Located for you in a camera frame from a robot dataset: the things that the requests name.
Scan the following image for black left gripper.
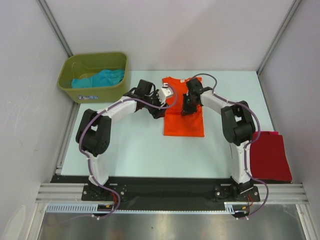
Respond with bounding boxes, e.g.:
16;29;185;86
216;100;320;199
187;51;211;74
144;89;168;119

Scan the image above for orange t shirt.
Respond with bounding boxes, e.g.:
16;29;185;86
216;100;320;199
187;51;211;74
162;76;205;138

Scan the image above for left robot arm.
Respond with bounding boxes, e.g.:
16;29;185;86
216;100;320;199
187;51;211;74
75;79;174;200

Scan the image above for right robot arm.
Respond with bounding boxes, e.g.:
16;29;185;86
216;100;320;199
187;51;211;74
181;77;259;201

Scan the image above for teal t shirt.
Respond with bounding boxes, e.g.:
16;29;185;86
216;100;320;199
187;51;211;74
71;69;125;89

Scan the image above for olive green plastic bin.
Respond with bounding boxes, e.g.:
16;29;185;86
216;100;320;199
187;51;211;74
57;52;131;104

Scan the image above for folded red t shirt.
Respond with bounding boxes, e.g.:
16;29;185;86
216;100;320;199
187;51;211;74
250;131;293;182

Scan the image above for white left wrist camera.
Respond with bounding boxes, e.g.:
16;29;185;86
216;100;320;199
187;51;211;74
158;87;174;103

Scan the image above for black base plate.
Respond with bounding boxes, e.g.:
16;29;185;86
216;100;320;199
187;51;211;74
51;175;261;212

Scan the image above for slotted cable duct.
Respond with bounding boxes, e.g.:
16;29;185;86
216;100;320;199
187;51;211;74
46;203;249;215

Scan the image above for aluminium rail frame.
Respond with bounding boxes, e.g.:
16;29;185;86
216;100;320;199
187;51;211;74
35;183;309;204

